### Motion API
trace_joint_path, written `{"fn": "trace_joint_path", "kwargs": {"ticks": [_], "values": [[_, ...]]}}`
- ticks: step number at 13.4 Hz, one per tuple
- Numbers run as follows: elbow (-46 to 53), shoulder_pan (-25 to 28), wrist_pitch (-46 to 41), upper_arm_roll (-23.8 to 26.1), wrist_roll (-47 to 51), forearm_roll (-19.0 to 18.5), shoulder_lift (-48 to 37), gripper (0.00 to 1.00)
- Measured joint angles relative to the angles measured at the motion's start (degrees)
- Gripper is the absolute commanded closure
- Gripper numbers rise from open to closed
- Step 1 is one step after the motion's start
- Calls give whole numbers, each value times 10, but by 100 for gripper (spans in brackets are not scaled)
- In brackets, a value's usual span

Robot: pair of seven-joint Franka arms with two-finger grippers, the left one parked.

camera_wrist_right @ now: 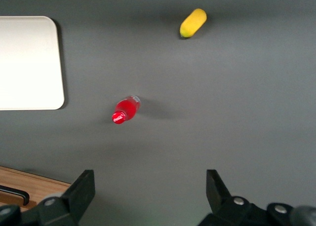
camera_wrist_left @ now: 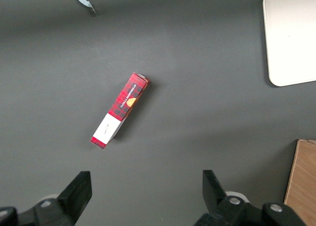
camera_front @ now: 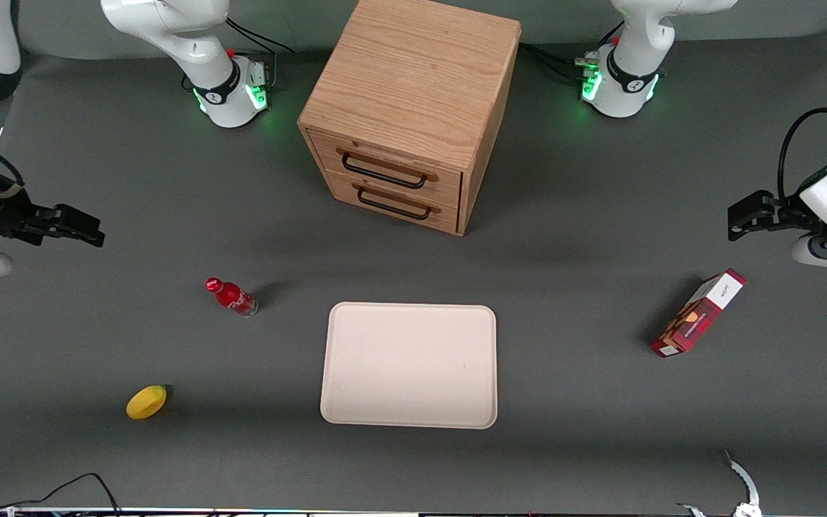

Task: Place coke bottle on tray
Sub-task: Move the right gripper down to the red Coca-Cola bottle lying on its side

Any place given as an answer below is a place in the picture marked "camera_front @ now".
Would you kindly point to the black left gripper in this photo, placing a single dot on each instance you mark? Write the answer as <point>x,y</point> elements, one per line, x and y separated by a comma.
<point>784,214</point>

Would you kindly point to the red white snack box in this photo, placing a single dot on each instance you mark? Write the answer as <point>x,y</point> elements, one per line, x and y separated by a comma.
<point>697,316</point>

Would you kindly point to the red coke bottle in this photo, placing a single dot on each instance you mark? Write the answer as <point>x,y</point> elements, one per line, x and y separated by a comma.
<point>232,296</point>

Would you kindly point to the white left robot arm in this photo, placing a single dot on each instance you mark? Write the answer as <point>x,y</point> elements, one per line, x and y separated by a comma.
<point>636,64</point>

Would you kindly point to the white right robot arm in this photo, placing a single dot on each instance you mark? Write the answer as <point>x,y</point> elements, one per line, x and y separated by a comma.
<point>169,29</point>

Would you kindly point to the wooden drawer cabinet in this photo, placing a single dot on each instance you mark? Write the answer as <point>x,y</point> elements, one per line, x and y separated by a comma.
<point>413,72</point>

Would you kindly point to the white curved plastic piece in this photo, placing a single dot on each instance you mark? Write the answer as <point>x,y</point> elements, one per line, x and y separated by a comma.
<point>744,477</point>

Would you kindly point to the beige plastic tray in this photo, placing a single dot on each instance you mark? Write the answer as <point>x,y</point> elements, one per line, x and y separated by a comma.
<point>410,366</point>

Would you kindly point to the yellow lemon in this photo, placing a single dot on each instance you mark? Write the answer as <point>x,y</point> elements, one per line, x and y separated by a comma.
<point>146,402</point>

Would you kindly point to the wooden drawer front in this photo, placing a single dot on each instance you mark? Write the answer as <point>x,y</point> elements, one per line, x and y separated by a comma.
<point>449,188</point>
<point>446,219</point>

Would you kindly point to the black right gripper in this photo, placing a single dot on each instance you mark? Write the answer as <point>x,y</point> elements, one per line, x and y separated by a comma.
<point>6,216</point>

